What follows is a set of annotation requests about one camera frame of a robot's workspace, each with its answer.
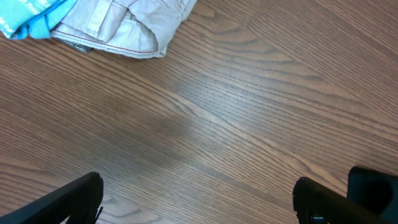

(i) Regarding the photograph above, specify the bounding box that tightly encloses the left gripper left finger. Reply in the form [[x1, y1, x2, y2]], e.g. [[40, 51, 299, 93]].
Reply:
[[1, 172, 104, 224]]

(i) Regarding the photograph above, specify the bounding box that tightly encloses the folded light blue printed shirt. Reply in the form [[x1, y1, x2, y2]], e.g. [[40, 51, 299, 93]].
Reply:
[[1, 0, 76, 40]]

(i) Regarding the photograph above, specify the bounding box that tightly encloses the folded grey shirt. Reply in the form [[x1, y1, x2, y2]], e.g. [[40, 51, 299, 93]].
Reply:
[[58, 39, 93, 54]]

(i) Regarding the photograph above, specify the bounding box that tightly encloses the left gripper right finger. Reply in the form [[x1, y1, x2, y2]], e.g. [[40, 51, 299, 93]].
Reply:
[[292, 177, 388, 224]]

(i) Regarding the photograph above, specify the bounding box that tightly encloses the folded beige shirt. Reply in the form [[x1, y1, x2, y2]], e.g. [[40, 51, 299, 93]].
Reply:
[[51, 0, 196, 58]]

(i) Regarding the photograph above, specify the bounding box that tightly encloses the black t-shirt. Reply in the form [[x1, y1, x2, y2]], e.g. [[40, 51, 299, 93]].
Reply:
[[347, 166, 397, 223]]

